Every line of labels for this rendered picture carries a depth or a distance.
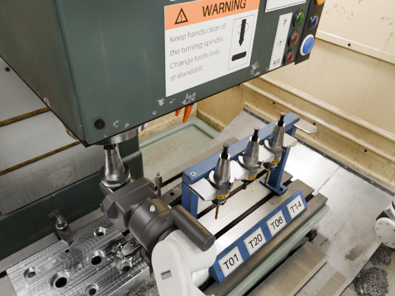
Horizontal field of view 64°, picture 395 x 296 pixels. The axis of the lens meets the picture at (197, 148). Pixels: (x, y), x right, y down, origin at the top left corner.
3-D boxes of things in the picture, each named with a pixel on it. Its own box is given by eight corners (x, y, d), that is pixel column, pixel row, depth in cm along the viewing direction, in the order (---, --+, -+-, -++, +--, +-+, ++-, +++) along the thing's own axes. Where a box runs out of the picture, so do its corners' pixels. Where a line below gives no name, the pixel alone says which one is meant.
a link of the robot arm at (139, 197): (149, 165, 70) (183, 196, 63) (151, 195, 76) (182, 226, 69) (96, 191, 63) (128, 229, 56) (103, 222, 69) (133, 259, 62)
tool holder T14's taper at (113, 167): (117, 160, 71) (112, 137, 67) (129, 170, 69) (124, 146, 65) (100, 170, 69) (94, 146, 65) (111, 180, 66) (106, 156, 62)
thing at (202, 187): (223, 194, 77) (223, 192, 76) (207, 205, 74) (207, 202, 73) (203, 178, 81) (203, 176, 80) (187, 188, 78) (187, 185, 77)
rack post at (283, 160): (287, 189, 122) (308, 127, 103) (279, 196, 119) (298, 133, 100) (267, 175, 128) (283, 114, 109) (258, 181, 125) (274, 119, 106)
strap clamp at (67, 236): (83, 257, 95) (73, 226, 86) (72, 263, 94) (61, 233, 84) (64, 229, 103) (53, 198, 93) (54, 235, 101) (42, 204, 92)
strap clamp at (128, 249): (165, 251, 99) (164, 220, 89) (129, 276, 91) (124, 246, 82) (158, 244, 100) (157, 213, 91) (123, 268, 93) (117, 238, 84)
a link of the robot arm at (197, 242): (168, 242, 68) (204, 280, 62) (131, 248, 60) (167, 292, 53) (192, 199, 66) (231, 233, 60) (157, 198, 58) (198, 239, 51)
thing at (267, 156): (277, 158, 89) (278, 155, 88) (265, 165, 86) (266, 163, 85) (258, 145, 92) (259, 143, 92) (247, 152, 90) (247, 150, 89)
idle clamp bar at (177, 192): (196, 195, 117) (197, 183, 113) (142, 236, 102) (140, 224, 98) (187, 188, 120) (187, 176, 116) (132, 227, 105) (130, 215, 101)
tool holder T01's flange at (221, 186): (224, 172, 84) (225, 165, 82) (237, 187, 80) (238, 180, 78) (204, 180, 81) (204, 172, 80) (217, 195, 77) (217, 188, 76)
